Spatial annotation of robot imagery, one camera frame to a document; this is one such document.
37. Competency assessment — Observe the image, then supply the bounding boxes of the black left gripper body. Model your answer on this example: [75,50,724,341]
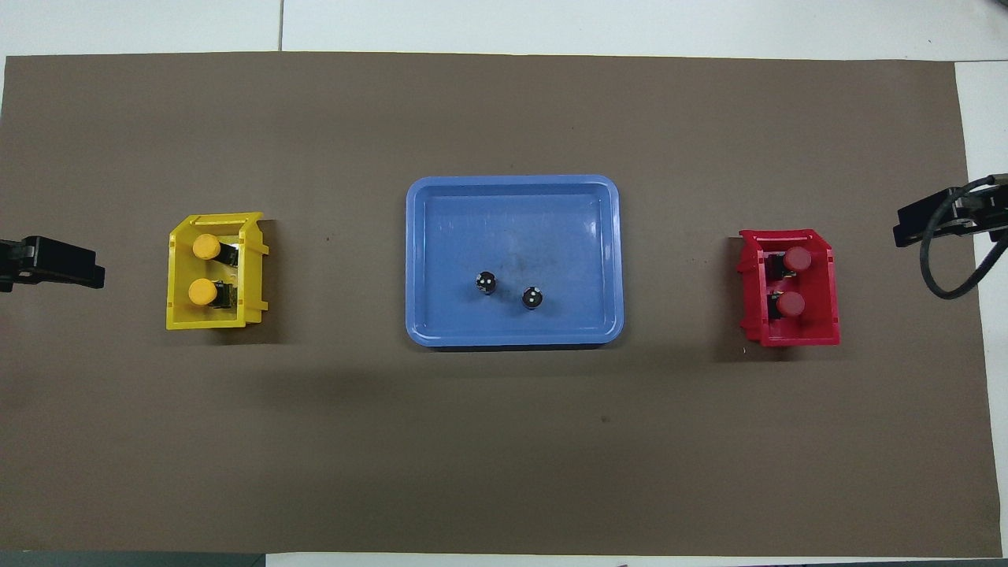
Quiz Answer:
[0,240,28,292]

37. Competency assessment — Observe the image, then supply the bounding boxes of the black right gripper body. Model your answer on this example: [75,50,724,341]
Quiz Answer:
[957,189,1008,241]

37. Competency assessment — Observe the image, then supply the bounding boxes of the yellow push button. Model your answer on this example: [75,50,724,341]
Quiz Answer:
[191,233,239,269]
[187,279,237,309]

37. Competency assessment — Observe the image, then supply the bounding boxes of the yellow plastic bin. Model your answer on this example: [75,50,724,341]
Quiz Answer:
[165,211,271,332]

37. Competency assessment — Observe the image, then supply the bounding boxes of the red plastic bin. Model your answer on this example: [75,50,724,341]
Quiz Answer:
[736,228,842,347]

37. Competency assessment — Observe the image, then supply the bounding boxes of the blue plastic tray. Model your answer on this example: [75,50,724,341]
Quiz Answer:
[405,174,624,348]

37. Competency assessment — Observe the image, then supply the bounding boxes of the brown paper mat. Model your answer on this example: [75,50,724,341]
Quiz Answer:
[0,51,1002,558]

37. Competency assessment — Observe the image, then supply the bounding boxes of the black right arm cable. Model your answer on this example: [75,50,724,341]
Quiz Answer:
[920,175,1008,301]

